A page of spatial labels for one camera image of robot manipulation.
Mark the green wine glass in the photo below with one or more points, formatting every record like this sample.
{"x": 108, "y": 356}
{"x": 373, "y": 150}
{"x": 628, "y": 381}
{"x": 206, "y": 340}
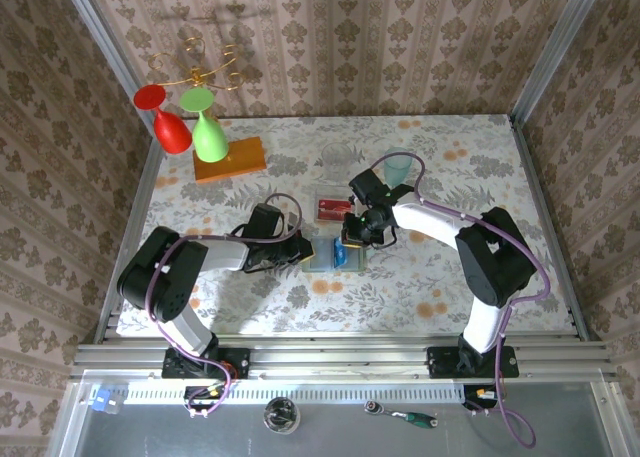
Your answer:
{"x": 210, "y": 142}

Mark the aluminium table side rail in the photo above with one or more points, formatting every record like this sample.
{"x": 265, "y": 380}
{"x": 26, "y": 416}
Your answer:
{"x": 145, "y": 177}
{"x": 550, "y": 227}

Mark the blue credit card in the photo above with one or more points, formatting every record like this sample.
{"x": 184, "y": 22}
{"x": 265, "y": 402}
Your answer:
{"x": 341, "y": 254}

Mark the orange wooden rack base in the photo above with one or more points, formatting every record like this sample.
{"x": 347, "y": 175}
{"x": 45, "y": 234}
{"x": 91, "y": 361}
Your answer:
{"x": 247, "y": 159}

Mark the red wine glass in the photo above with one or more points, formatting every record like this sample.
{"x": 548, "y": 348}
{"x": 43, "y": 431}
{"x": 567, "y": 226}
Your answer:
{"x": 172, "y": 132}

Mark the round steel cup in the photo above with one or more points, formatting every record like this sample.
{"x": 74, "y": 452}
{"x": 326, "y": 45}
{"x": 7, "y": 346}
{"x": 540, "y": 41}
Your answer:
{"x": 282, "y": 415}

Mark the clear glass tumbler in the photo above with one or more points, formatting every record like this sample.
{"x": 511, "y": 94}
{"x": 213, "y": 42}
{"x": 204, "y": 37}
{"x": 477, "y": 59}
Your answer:
{"x": 336, "y": 159}

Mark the aluminium frame post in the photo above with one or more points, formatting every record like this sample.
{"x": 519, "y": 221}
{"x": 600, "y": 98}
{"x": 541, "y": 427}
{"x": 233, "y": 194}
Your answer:
{"x": 100, "y": 32}
{"x": 565, "y": 32}

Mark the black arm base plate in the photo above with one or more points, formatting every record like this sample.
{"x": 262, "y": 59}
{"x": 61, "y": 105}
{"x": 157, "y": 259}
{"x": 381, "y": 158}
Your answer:
{"x": 235, "y": 362}
{"x": 505, "y": 362}

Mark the grey metal bench top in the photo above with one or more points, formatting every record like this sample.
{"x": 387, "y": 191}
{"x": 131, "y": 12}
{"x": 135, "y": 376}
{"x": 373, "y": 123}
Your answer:
{"x": 150, "y": 432}

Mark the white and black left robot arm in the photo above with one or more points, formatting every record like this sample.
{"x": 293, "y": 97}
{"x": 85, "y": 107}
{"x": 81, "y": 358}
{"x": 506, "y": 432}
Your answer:
{"x": 220, "y": 254}

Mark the long aluminium frame rail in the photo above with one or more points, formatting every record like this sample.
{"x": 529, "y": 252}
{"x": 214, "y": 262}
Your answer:
{"x": 325, "y": 357}

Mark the ratchet wrench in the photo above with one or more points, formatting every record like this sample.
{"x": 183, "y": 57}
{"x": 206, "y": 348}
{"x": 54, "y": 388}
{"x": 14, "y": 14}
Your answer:
{"x": 400, "y": 414}

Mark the mint green card holder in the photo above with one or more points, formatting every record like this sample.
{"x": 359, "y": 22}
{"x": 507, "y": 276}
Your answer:
{"x": 320, "y": 254}

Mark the floral table cover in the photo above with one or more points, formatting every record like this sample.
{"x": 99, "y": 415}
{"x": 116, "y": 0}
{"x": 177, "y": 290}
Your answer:
{"x": 350, "y": 307}

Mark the blue white plastic connector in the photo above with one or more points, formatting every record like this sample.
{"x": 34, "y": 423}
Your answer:
{"x": 102, "y": 401}

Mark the teal plastic cup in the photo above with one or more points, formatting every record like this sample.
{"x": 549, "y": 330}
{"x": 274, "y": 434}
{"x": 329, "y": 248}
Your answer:
{"x": 398, "y": 169}

